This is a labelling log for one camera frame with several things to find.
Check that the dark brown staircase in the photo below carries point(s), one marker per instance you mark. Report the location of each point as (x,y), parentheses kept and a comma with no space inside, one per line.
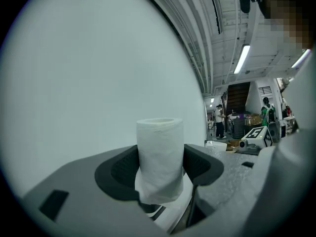
(238,97)

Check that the white plastic tub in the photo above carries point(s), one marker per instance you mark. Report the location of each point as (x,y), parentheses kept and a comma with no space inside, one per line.
(216,146)

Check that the person's head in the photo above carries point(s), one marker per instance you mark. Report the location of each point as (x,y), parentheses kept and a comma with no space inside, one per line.
(291,13)

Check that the white toilet paper roll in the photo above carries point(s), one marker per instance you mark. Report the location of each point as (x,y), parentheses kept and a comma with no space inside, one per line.
(160,157)

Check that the black crate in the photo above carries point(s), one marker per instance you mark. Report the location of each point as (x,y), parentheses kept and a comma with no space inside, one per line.
(237,128)

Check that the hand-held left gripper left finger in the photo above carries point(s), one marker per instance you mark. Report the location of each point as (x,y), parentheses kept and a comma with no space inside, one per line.
(86,201)

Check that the fluorescent ceiling light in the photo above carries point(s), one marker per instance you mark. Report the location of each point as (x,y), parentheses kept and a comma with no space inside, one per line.
(242,59)
(301,58)

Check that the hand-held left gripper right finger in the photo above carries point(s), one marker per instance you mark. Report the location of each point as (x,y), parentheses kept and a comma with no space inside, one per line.
(222,181)

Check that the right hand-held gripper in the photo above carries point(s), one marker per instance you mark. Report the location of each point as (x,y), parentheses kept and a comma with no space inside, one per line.
(256,136)

